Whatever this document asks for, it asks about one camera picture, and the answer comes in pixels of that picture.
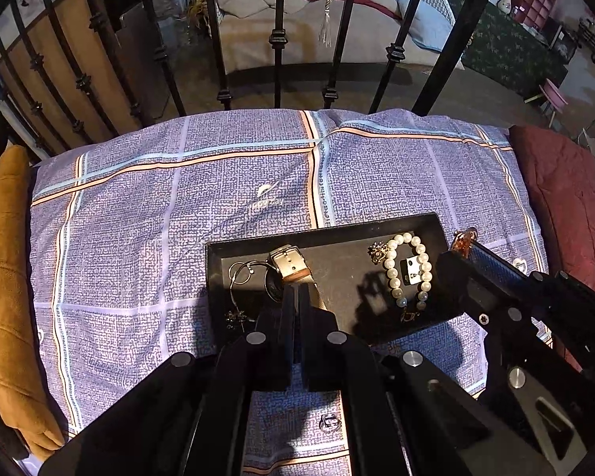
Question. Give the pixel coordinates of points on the black iron headboard railing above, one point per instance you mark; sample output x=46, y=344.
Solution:
x=277, y=39

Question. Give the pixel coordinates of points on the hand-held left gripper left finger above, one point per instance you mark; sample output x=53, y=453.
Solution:
x=287, y=322

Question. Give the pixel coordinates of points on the beige sofa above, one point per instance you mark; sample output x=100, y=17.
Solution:
x=372, y=25

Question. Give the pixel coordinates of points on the blue plaid bedsheet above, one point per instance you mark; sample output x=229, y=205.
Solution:
x=153, y=233

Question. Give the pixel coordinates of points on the dark red cushion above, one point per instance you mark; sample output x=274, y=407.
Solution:
x=560, y=193

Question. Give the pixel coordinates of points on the light blue pillow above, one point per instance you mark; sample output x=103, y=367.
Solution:
x=426, y=34

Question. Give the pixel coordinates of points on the small gold earring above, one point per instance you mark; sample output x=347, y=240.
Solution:
x=409, y=315

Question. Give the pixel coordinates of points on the green floral cloth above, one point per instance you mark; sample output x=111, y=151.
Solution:
x=515, y=44

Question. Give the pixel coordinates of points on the white vase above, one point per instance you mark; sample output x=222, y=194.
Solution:
x=504, y=5

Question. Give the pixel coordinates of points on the pink chair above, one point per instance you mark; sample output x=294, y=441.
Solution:
x=553, y=91

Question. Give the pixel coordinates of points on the black rectangular box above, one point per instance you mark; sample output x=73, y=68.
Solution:
x=342, y=267

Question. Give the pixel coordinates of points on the gold ornate brooch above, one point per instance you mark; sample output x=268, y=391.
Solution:
x=379, y=253

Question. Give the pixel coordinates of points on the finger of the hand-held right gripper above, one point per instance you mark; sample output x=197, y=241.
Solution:
x=458, y=277
x=501, y=265

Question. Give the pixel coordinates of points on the amber hair clip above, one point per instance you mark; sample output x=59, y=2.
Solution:
x=463, y=244

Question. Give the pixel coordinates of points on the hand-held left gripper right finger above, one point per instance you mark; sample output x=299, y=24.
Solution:
x=307, y=322

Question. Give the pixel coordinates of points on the tan cushion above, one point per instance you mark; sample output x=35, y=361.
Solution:
x=10, y=282

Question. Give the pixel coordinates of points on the wooden board panel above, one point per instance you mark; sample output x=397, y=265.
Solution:
x=64, y=39

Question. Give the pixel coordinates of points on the dark flower pendant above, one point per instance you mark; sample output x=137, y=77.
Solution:
x=237, y=318

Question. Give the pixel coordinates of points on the white earring card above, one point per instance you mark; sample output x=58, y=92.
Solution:
x=410, y=270

